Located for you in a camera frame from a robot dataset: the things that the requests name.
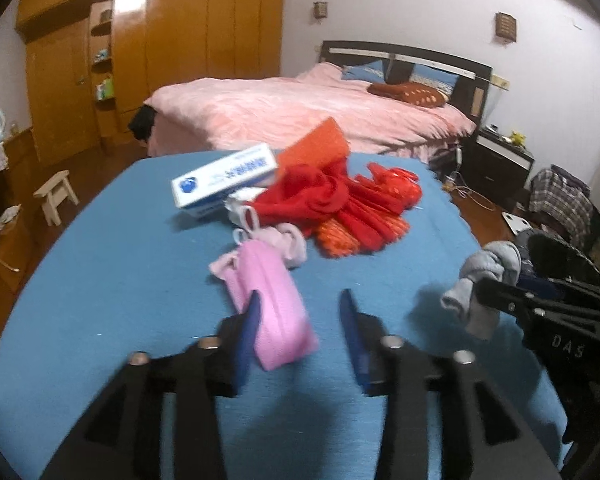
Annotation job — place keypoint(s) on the white wooden stool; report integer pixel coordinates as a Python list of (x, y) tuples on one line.
[(55, 192)]

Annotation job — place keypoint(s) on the pale pink socks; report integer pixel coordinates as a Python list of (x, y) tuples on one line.
[(290, 245)]

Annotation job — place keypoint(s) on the plaid clothing pile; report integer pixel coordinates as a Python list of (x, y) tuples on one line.
[(560, 200)]

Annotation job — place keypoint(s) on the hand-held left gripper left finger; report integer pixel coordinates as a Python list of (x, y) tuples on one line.
[(247, 340)]

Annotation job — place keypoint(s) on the dark wooden bed frame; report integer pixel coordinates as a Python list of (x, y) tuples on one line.
[(460, 65)]

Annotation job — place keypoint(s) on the dark nightstand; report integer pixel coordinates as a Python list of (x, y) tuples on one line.
[(500, 165)]

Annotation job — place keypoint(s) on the red and orange knit gloves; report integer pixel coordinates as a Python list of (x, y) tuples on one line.
[(375, 210)]

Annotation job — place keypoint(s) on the bed with pink blanket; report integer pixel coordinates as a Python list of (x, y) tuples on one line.
[(280, 110)]

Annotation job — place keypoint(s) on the pink sock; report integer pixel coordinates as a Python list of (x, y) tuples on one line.
[(275, 300)]

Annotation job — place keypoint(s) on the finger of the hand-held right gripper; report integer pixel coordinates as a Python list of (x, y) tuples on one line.
[(510, 296), (542, 286)]

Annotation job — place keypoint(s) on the red knit scarf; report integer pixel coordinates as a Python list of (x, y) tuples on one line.
[(300, 195)]

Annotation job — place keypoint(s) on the black mesh bin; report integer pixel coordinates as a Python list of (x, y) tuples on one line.
[(555, 255)]

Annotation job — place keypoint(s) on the small wall lamp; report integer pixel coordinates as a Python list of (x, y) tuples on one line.
[(505, 25), (321, 9)]

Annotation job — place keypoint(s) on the blue pillow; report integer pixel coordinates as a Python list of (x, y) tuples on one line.
[(437, 79), (365, 71)]

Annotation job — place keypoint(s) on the wooden wardrobe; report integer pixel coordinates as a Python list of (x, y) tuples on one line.
[(180, 35)]

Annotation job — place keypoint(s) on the orange ribbed block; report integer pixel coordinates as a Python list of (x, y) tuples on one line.
[(315, 145)]

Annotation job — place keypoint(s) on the white bathroom scale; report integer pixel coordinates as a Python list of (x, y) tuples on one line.
[(516, 222)]

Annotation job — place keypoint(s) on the white cloth item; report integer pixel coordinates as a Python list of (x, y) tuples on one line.
[(245, 205)]

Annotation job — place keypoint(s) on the yellow toy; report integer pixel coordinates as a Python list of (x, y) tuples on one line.
[(517, 136)]

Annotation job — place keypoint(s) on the white and blue carton box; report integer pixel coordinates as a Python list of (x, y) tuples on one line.
[(220, 175)]

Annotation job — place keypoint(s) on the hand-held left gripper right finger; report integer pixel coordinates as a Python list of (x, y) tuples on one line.
[(352, 340)]

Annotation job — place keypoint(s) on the grey sock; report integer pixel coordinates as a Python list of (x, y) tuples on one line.
[(480, 265)]

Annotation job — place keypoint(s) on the green shelf item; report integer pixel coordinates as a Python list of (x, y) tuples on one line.
[(105, 90)]

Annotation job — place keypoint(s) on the beige wall socket panel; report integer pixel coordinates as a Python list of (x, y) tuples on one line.
[(500, 81)]

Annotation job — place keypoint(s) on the black cloth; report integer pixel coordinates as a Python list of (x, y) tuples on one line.
[(142, 122)]

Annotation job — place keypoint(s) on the wooden desk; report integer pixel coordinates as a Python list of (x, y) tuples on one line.
[(10, 185)]

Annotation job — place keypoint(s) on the brown patterned pillow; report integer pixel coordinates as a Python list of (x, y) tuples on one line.
[(410, 94)]

